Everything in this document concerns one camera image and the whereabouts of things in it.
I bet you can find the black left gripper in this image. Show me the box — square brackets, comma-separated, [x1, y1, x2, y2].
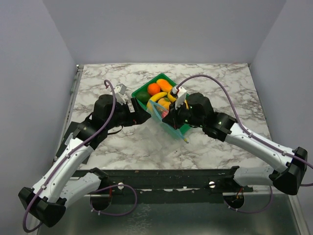
[106, 97, 152, 130]

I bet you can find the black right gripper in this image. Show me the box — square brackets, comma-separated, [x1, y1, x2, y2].
[162, 98, 204, 130]

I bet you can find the clear zip top bag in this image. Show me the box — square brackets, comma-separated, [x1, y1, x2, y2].
[141, 102, 189, 157]

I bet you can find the peach with green leaf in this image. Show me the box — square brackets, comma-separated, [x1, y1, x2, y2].
[157, 97, 171, 110]

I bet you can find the red apple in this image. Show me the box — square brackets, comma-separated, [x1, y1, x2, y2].
[158, 109, 168, 119]

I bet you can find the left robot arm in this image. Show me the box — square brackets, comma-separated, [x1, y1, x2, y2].
[18, 94, 151, 227]

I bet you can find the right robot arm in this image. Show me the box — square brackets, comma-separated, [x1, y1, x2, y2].
[162, 93, 308, 195]

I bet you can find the green plastic tray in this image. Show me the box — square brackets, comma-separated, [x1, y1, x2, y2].
[132, 73, 191, 135]

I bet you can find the green avocado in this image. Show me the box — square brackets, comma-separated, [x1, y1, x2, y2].
[135, 91, 151, 103]

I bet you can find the yellow apple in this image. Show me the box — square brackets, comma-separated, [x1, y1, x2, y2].
[167, 92, 176, 103]

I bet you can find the yellow banana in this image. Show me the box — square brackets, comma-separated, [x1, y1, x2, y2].
[146, 92, 167, 110]

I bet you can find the orange fruit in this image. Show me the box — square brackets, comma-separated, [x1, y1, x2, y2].
[147, 83, 161, 96]

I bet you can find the yellow orange mango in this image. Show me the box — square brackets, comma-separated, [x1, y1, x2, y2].
[156, 79, 173, 93]

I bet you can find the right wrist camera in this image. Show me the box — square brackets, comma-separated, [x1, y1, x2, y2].
[170, 85, 187, 109]

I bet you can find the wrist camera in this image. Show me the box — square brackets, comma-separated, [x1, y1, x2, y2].
[114, 84, 127, 105]
[170, 85, 187, 109]

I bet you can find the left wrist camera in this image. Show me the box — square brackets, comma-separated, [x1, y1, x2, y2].
[114, 84, 127, 105]

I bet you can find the black mounting rail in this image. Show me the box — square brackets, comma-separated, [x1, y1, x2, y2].
[73, 166, 255, 204]

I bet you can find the metal table edge rail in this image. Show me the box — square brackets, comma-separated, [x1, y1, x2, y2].
[56, 65, 84, 151]

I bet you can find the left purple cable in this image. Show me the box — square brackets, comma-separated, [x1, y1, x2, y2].
[22, 79, 137, 233]

